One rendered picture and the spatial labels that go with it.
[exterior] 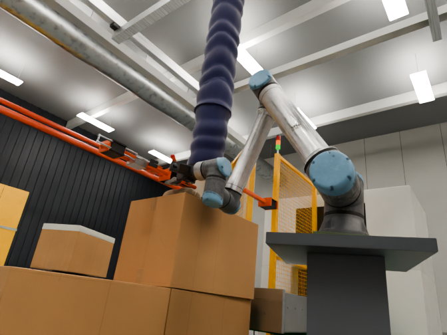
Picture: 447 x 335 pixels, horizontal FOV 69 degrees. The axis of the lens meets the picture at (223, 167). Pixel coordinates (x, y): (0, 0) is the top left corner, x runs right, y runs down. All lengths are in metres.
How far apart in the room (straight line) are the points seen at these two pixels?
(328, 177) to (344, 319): 0.46
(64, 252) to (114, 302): 2.08
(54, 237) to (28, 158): 9.52
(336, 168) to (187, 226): 0.67
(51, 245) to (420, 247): 2.94
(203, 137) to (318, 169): 0.87
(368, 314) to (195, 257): 0.71
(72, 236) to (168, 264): 1.95
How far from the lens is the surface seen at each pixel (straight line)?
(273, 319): 1.86
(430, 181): 11.19
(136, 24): 3.60
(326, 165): 1.18
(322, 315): 1.21
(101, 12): 3.85
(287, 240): 1.11
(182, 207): 1.43
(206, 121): 1.92
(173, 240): 1.42
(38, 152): 13.00
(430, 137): 11.74
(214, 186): 1.38
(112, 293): 1.22
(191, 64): 8.75
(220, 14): 2.44
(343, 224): 1.28
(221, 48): 2.23
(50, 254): 3.37
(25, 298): 1.08
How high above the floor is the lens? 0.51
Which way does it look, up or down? 22 degrees up
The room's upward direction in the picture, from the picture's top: 6 degrees clockwise
